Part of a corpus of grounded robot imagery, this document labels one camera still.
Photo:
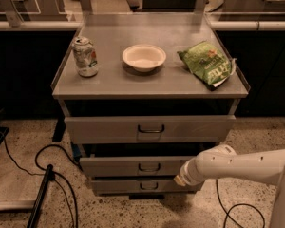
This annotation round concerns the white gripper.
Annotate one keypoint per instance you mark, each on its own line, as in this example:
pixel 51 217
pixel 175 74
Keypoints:
pixel 186 174

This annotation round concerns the grey drawer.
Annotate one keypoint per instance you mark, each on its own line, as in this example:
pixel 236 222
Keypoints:
pixel 103 187
pixel 149 129
pixel 105 167

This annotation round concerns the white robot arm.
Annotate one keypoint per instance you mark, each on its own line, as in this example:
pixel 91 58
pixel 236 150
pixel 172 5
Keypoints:
pixel 223 162

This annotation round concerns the grey bottom drawer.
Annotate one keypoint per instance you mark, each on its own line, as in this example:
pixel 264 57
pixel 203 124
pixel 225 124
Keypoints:
pixel 103 187

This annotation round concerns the grey top drawer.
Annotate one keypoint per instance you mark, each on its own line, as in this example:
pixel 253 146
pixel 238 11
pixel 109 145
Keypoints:
pixel 149 129

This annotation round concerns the grey metal drawer cabinet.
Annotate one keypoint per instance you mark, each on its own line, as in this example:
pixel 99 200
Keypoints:
pixel 119 90

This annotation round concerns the green chip bag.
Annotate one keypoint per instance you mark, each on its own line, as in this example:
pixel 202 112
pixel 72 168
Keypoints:
pixel 208 63

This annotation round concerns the white paper bowl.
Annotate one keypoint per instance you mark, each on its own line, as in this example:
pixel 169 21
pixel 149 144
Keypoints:
pixel 144 57

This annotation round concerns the black floor bar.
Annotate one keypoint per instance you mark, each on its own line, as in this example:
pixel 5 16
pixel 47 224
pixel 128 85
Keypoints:
pixel 35 213

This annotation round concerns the crushed white soda can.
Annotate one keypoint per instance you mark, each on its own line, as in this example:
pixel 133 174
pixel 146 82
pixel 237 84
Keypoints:
pixel 85 56

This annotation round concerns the white horizontal rail pipe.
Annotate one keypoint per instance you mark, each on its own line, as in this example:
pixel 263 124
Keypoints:
pixel 215 25

